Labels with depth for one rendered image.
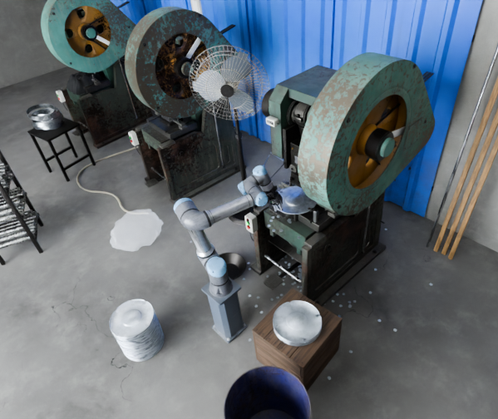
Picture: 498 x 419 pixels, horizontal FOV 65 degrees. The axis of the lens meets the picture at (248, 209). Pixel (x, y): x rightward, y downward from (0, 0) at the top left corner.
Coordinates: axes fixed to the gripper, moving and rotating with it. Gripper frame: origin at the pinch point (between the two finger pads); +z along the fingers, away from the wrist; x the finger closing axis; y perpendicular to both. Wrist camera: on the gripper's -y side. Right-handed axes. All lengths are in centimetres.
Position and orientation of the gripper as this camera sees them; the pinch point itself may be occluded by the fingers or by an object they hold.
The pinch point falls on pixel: (279, 208)
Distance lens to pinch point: 250.3
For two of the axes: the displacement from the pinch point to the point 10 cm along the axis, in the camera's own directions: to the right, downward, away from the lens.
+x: 9.1, -3.0, -2.8
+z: 4.1, 7.0, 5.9
